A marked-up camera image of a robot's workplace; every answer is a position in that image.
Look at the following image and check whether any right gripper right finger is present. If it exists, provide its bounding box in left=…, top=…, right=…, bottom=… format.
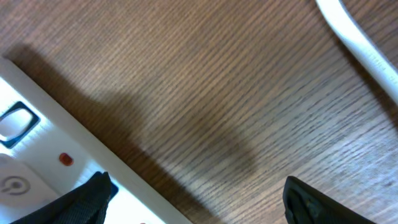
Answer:
left=283, top=176, right=374, bottom=224

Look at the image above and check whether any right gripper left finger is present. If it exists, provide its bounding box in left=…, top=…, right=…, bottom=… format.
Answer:
left=12, top=172, right=111, bottom=224

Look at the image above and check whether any white charger plug adapter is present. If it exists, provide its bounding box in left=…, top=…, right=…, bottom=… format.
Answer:
left=1, top=154, right=59, bottom=222

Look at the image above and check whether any white power strip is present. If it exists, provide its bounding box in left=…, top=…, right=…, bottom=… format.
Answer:
left=1, top=59, right=188, bottom=223

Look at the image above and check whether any white power strip cord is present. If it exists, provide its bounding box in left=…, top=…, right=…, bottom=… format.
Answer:
left=315, top=0, right=398, bottom=105

